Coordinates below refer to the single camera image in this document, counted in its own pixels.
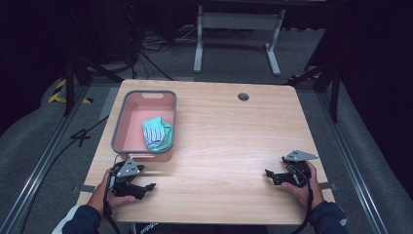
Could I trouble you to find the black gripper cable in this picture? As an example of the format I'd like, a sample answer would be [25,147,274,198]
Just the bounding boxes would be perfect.
[102,155,123,234]
[290,165,316,234]

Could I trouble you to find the grey metal floor rail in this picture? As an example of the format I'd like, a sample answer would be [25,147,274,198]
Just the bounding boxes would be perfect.
[315,91,390,234]
[0,85,91,234]

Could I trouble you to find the black tripod stand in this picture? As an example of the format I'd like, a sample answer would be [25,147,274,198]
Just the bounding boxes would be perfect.
[62,53,125,118]
[285,61,343,124]

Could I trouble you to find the pink basket with grey rim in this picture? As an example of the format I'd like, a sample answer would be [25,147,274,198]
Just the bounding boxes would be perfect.
[110,89,178,163]

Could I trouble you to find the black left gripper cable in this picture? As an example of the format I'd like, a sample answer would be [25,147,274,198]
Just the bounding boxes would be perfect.
[102,155,123,234]

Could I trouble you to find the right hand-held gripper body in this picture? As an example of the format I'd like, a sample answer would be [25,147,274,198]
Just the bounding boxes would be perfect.
[273,149,319,188]

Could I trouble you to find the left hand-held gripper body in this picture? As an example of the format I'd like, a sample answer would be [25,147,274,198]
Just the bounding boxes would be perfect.
[108,157,147,200]

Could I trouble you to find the person's left hand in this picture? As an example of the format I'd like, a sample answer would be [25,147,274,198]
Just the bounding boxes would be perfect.
[87,168,138,218]

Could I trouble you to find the thin black floor cable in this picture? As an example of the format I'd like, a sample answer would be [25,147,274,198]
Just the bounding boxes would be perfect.
[19,115,110,234]

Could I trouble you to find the plain green sock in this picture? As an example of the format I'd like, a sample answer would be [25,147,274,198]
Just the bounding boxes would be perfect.
[152,120,175,153]

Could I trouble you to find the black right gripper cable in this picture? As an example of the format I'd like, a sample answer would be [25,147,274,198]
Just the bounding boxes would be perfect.
[290,165,316,234]

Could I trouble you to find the black floor cables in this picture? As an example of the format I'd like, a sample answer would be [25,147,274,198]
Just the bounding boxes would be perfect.
[131,23,199,82]

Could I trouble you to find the striped light teal sock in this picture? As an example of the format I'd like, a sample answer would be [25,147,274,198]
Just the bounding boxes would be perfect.
[141,116,167,152]

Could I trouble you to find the yellow black floor tape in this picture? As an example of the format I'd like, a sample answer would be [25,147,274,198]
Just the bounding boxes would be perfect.
[47,78,94,105]

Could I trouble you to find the person's dark clothing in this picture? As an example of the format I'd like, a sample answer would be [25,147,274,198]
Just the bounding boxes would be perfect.
[133,221,271,234]

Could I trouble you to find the person's right hand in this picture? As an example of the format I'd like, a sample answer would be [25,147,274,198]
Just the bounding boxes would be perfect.
[280,160,325,210]

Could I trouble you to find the grey metal desk frame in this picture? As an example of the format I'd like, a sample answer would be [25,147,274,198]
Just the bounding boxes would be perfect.
[193,4,287,78]

